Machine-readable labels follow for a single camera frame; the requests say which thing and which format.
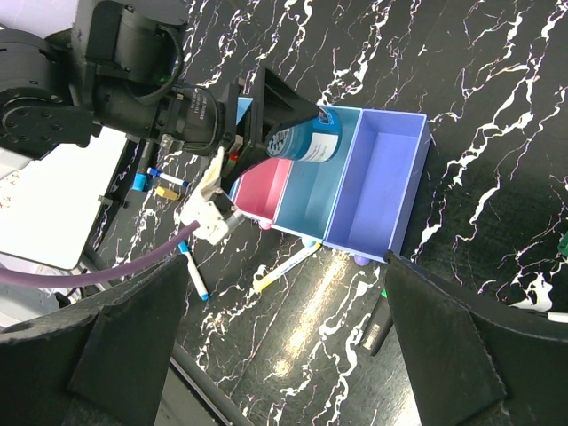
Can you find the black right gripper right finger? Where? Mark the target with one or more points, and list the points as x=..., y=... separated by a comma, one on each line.
x=472, y=360

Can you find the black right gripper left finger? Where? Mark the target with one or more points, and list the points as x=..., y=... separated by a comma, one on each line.
x=100, y=361

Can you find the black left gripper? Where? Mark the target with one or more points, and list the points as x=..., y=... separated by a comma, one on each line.
x=154, y=103

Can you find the pink bin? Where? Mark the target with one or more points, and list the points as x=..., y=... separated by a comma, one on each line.
x=257, y=193

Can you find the light blue bin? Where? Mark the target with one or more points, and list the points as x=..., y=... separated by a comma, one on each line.
x=243, y=105
x=309, y=195

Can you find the purple bin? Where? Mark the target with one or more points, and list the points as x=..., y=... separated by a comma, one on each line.
x=382, y=173

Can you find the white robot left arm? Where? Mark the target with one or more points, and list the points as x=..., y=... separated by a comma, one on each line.
x=120, y=66

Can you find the small black silver pen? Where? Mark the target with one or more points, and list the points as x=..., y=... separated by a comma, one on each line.
x=559, y=317

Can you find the green cap grey marker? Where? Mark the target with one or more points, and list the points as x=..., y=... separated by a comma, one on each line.
x=378, y=326

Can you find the yellow eraser block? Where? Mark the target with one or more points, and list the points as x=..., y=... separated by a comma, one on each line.
x=167, y=194

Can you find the blue tip thin pen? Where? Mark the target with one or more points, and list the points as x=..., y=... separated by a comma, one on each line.
x=155, y=173

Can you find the blue cap white marker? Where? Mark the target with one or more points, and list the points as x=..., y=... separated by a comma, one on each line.
x=194, y=272

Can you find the yellow cap white marker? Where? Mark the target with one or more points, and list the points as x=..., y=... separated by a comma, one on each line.
x=285, y=267

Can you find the white whiteboard red writing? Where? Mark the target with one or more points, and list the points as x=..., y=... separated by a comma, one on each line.
x=49, y=209

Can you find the green ring binder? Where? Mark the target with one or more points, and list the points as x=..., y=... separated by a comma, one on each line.
x=562, y=246

